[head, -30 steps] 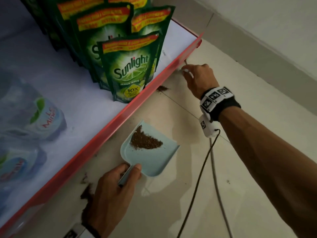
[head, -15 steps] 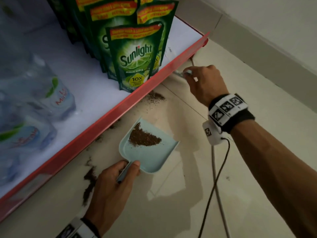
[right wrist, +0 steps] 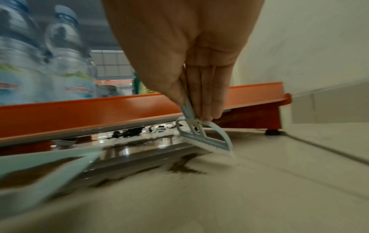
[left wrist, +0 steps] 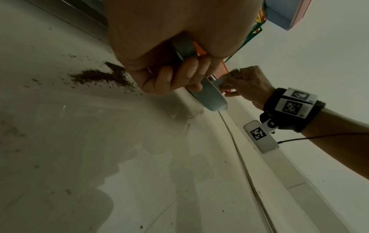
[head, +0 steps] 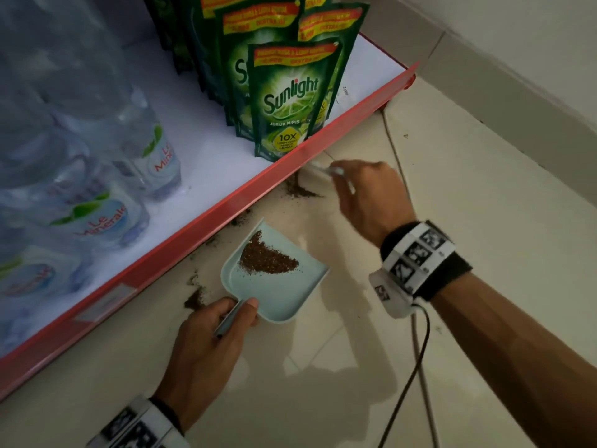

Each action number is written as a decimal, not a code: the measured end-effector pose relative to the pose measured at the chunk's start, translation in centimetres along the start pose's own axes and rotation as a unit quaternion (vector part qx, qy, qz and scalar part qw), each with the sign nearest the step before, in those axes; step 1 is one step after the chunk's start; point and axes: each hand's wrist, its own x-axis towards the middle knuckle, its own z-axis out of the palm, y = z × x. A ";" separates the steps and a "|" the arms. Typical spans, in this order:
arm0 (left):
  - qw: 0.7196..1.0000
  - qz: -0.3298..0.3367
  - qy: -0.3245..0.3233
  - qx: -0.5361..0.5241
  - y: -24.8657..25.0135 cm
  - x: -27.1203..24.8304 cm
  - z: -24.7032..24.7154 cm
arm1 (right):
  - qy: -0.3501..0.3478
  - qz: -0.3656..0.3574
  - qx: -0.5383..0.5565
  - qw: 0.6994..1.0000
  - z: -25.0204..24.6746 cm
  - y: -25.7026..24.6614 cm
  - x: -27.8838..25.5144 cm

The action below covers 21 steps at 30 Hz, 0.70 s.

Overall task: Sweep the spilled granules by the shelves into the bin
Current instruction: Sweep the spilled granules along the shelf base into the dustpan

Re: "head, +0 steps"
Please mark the person's right hand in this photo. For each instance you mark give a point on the person's right hand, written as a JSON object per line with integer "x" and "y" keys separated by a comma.
{"x": 378, "y": 200}

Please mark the person's left hand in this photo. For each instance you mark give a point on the person's left hand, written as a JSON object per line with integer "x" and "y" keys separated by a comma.
{"x": 200, "y": 359}

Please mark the light blue brush white bristles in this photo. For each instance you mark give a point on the light blue brush white bristles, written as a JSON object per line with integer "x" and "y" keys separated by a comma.
{"x": 324, "y": 169}

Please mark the light blue plastic dustpan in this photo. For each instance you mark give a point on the light blue plastic dustpan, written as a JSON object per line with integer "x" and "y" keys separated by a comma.
{"x": 280, "y": 293}

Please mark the brown granules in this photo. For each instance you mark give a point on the brown granules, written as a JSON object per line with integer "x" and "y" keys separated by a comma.
{"x": 266, "y": 261}

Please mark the red edged store shelf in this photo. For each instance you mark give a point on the red edged store shelf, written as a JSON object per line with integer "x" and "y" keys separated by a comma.
{"x": 210, "y": 224}

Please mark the person's right forearm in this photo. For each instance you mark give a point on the person's right forearm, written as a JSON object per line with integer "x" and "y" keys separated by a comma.
{"x": 522, "y": 363}

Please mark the black right wristband with markers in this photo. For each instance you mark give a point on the black right wristband with markers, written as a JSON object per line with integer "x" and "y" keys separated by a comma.
{"x": 420, "y": 261}

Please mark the stack of dark green pouches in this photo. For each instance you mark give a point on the stack of dark green pouches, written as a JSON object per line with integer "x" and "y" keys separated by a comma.
{"x": 289, "y": 97}

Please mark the stack of clear water bottles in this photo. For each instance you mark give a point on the stack of clear water bottles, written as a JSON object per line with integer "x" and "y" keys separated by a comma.
{"x": 70, "y": 135}

